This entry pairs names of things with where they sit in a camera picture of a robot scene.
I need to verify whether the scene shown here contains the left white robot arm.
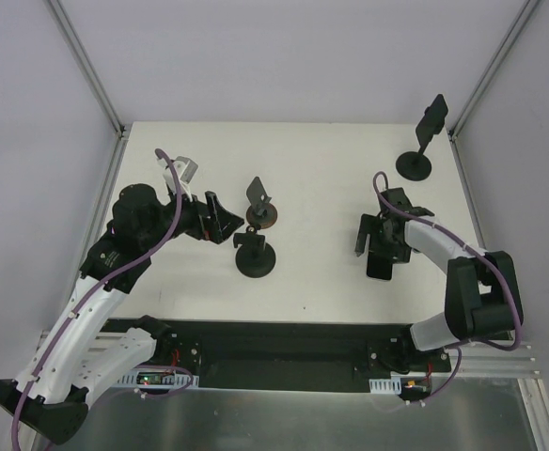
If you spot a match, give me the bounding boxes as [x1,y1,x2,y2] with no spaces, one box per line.
[0,183,243,445]

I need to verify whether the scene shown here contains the aluminium frame post right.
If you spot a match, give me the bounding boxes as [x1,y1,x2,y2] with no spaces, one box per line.
[447,0,543,142]

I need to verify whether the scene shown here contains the grey stand with wooden base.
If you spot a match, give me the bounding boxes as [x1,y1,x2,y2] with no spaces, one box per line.
[245,177,278,229]

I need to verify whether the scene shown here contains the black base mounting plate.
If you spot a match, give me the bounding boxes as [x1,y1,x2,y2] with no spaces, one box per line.
[104,319,506,391]

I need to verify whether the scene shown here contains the purple cable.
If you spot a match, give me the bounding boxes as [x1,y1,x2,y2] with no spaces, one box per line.
[9,148,184,445]
[372,171,525,351]

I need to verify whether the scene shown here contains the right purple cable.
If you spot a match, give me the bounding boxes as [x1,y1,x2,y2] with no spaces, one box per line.
[372,171,525,351]

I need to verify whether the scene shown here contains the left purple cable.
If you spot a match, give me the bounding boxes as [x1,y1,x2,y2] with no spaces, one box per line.
[9,148,184,445]

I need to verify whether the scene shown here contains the left white cable duct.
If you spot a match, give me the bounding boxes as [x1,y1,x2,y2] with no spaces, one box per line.
[114,368,199,390]

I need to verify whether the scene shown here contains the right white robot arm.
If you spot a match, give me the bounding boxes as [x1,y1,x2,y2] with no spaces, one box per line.
[355,188,524,371]

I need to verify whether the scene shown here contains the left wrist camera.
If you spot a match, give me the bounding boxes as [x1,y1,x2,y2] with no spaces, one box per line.
[162,156,198,200]

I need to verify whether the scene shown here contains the black clamp phone stand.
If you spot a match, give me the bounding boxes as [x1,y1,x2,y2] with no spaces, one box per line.
[396,138,433,181]
[233,225,276,278]

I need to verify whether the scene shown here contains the white cable duct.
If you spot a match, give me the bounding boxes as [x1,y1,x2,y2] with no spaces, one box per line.
[114,368,199,390]
[369,373,433,396]

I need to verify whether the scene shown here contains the aluminium frame post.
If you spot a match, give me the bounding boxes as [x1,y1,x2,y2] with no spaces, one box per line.
[44,0,127,137]
[447,0,543,142]

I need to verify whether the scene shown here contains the right white cable duct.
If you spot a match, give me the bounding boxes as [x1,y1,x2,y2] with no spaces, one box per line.
[369,373,433,396]

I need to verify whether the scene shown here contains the aluminium frame post left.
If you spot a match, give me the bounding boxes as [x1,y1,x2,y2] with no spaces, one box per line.
[44,0,127,137]

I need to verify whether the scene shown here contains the white-edged black phone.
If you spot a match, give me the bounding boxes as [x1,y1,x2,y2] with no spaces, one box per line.
[366,253,393,281]

